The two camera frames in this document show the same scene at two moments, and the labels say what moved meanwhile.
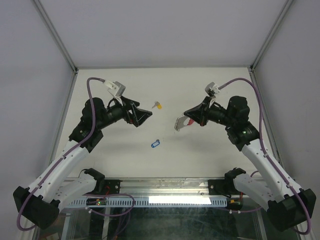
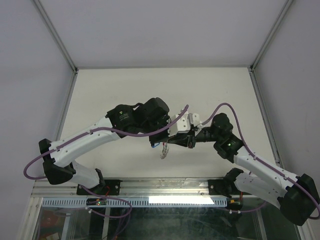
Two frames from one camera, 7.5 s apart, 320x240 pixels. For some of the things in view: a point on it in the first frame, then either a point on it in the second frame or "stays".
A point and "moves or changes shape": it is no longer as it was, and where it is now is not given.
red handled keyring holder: (182, 121) moves or changes shape
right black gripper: (199, 114) → (188, 140)
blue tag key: (153, 145) stays
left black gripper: (138, 115) → (164, 138)
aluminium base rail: (158, 188) stays
